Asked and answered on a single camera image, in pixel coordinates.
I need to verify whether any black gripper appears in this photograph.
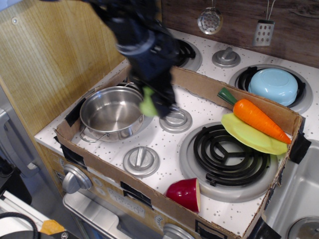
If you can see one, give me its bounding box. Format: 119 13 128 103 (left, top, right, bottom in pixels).
117 32 178 118

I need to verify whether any green toy broccoli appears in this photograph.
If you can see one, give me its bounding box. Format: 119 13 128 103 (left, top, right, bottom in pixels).
139 86 158 117

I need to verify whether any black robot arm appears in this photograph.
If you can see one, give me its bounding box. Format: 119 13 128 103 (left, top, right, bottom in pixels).
87 0 179 118

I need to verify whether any stainless steel pan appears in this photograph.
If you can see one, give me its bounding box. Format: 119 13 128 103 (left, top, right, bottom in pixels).
79 84 144 143

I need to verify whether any silver middle stove knob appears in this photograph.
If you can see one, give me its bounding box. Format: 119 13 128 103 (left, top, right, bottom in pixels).
159 107 193 133

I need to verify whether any silver stove knob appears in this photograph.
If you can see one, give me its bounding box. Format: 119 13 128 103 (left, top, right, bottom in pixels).
159 107 193 133
123 146 160 178
212 47 241 68

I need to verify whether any black back left burner coil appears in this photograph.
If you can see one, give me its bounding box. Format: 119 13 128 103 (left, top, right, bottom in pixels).
176 39 196 67

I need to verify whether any black burner coil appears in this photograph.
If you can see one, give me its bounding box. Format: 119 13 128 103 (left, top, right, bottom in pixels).
237 66 306 97
176 39 196 67
193 124 271 187

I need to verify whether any silver front stove knob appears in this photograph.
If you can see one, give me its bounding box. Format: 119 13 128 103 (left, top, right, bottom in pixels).
123 146 160 178

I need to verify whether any silver back stove knob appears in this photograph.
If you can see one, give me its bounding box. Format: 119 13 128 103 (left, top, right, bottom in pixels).
212 47 241 68

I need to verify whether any orange toy carrot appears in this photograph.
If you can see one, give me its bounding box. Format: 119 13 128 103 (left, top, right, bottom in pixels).
217 87 292 145

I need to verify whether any black back right burner coil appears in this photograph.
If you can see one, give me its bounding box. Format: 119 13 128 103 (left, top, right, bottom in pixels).
237 66 306 97

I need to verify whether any yellow toy plate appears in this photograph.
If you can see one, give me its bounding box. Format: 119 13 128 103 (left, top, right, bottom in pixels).
221 113 288 155

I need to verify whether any hanging metal strainer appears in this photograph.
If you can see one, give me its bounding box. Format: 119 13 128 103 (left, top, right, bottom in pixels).
197 0 223 35

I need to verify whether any black front right burner coil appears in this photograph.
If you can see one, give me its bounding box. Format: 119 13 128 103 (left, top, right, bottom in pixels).
193 124 271 187

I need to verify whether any red toy apple half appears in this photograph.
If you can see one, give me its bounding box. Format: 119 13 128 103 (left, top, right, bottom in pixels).
164 178 201 213

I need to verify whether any brown cardboard fence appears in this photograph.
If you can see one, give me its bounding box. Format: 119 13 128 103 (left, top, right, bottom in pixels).
55 67 305 239

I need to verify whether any light blue bowl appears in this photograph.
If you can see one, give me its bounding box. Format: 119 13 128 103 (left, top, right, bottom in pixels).
248 68 298 106

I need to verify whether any hanging metal spatula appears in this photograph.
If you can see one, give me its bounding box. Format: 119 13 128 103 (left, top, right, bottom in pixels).
252 0 276 47

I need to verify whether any silver oven dial knob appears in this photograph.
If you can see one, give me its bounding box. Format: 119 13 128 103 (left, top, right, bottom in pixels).
62 164 93 194

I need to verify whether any silver lower oven knob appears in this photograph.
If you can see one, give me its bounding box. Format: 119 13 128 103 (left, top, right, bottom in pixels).
163 224 193 239

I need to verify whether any steel sink basin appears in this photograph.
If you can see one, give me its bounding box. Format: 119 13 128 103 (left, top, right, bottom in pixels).
265 140 319 239

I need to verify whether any silver oven door handle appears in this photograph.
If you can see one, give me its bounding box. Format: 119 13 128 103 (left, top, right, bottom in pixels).
62 192 120 237

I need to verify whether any gray fridge door handle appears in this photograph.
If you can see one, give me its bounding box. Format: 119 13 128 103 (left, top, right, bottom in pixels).
0 109 39 178

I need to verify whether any black cable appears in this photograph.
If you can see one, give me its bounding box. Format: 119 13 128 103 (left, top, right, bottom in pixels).
0 212 39 239

